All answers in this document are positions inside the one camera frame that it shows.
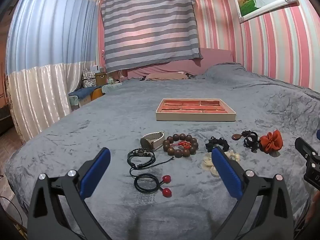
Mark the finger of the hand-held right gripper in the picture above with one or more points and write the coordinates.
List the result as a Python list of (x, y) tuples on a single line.
[(318, 135), (305, 148)]

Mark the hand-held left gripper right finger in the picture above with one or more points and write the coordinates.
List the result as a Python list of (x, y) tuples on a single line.
[(226, 172)]

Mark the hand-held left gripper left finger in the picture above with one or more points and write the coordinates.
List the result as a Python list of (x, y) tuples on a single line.
[(96, 172)]

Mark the cream scrunchie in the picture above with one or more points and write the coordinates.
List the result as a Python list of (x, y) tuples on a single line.
[(208, 165)]

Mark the black scrunchie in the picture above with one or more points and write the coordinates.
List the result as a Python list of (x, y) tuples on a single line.
[(216, 142)]

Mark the orange scrunchie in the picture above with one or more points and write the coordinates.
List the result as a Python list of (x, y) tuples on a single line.
[(271, 141)]

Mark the white tray with red lining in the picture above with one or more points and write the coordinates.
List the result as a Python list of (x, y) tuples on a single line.
[(195, 108)]

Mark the grey plush blanket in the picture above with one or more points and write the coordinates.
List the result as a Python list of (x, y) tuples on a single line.
[(112, 120)]

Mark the orange chair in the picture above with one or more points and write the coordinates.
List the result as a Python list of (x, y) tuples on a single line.
[(96, 94)]

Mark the dark blue cloth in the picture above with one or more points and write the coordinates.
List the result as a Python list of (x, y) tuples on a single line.
[(83, 92)]

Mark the small pale bottle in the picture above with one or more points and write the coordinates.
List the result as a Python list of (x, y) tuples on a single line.
[(111, 80)]

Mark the brown wooden box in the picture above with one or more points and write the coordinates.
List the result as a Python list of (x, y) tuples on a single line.
[(100, 78)]

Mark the floral storage box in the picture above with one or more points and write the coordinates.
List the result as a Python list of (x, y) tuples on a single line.
[(88, 78)]

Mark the white device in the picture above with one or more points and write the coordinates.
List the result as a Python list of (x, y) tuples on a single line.
[(95, 69)]

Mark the beige pillow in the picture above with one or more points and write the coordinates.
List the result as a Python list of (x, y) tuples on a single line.
[(166, 76)]

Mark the pink headboard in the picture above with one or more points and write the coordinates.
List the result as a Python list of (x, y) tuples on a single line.
[(215, 57)]

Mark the blue and white curtain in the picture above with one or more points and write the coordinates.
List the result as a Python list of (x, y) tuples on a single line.
[(47, 55)]

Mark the grey white striped hanging cloth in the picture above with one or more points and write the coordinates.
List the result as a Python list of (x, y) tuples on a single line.
[(150, 25)]

